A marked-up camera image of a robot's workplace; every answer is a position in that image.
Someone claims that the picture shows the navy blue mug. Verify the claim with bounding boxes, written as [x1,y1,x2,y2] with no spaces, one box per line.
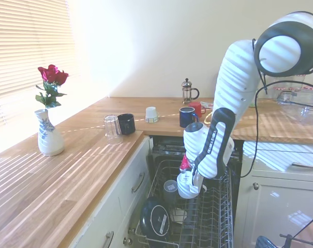
[117,113,137,135]

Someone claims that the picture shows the grey ceramic mug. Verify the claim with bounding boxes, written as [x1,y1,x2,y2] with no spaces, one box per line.
[162,180,179,205]

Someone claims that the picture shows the white patterned cup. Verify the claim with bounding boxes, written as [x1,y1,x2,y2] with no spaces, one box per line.
[145,106,160,124]

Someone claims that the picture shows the window blind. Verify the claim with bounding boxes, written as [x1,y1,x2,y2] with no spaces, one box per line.
[0,0,77,125]

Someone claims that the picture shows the grey wire dish rack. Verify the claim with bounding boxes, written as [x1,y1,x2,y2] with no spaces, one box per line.
[134,159,234,248]

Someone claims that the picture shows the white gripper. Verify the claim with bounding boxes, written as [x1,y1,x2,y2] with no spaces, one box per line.
[176,172,199,191]

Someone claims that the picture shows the blue enamel mug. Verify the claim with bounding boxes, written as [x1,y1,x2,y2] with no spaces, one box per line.
[178,106,200,128]

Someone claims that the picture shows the clear glass baking dish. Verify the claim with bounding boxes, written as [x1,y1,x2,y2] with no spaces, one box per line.
[280,104,313,127]
[276,89,313,109]

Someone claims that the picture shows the dishwasher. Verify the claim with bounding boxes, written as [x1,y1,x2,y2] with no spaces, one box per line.
[145,134,244,248]

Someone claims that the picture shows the glass french press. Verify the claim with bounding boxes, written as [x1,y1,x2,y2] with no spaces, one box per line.
[181,77,200,105]

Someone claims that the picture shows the clear drinking glass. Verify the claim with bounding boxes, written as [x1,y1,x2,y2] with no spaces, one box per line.
[103,115,124,145]

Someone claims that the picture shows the blue striped object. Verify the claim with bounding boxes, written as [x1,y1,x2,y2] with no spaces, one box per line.
[256,235,278,248]

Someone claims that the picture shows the cream cabinet with door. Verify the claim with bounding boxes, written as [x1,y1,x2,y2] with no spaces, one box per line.
[239,141,313,248]

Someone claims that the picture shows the red mug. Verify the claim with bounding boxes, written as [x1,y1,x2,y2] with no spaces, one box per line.
[188,101,207,118]

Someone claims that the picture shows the red artificial roses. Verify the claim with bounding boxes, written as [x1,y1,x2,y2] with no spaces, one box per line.
[35,64,69,109]

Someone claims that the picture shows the white ceramic mug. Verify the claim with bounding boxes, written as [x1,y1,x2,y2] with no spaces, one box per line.
[178,183,207,200]

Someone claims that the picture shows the cream cabinet with drawers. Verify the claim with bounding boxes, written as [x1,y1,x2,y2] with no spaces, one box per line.
[68,136,151,248]

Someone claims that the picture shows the black metal stand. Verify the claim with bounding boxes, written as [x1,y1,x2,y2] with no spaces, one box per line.
[279,214,313,248]

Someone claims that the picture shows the light grey wire cup shelf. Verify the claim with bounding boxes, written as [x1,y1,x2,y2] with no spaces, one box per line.
[218,167,234,248]

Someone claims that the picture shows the red wrist camera mount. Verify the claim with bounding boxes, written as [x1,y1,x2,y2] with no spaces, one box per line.
[180,153,192,174]

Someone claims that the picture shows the white blue patterned vase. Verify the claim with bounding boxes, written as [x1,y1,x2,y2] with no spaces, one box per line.
[34,108,65,157]

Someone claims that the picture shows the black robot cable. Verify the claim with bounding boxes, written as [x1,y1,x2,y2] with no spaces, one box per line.
[240,38,313,179]

